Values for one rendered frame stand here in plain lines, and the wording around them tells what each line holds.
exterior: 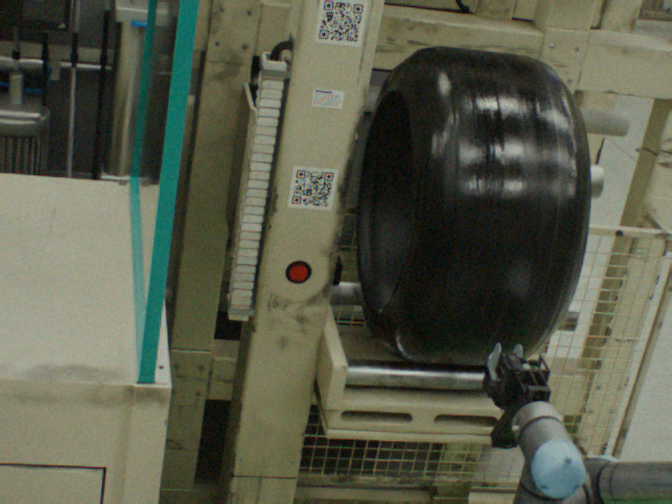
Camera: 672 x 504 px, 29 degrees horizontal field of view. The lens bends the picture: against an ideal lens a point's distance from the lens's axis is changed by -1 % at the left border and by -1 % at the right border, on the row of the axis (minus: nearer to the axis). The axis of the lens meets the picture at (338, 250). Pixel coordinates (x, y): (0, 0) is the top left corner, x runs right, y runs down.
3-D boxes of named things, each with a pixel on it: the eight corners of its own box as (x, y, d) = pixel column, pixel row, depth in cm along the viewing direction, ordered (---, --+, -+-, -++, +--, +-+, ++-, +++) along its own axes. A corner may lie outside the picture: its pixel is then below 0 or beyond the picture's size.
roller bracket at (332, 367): (324, 412, 225) (333, 365, 220) (294, 297, 259) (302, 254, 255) (343, 413, 225) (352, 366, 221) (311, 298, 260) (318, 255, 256)
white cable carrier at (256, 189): (228, 319, 227) (265, 61, 206) (226, 305, 232) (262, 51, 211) (253, 321, 228) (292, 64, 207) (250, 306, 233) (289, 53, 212)
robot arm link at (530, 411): (558, 456, 200) (509, 454, 198) (550, 438, 204) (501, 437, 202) (570, 416, 197) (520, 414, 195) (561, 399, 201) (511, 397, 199)
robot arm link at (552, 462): (530, 504, 189) (544, 457, 185) (510, 459, 199) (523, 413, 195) (580, 506, 191) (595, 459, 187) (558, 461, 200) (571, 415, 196)
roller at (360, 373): (334, 360, 231) (334, 385, 230) (340, 356, 227) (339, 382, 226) (520, 369, 238) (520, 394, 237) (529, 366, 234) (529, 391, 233)
